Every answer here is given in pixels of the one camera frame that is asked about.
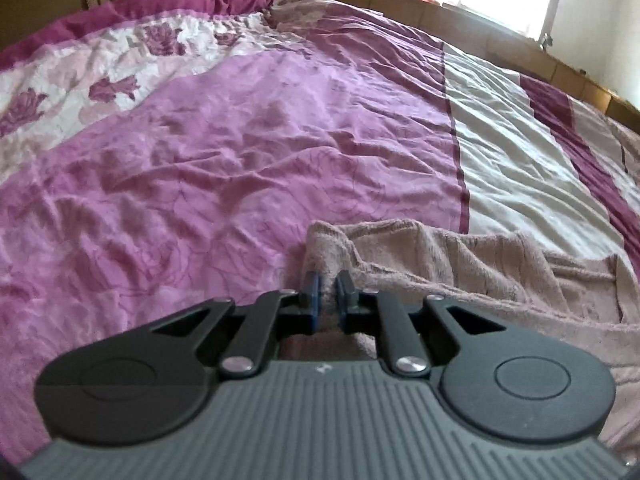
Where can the purple floral bedspread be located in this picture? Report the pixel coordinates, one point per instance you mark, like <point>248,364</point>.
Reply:
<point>225,160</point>

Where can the pink knit cardigan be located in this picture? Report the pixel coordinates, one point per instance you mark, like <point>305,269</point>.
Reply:
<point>475,280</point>

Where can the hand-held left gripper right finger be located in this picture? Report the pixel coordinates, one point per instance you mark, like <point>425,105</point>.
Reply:
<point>344,305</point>

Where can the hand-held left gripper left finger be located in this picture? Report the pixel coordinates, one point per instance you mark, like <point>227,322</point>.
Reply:
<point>311,305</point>

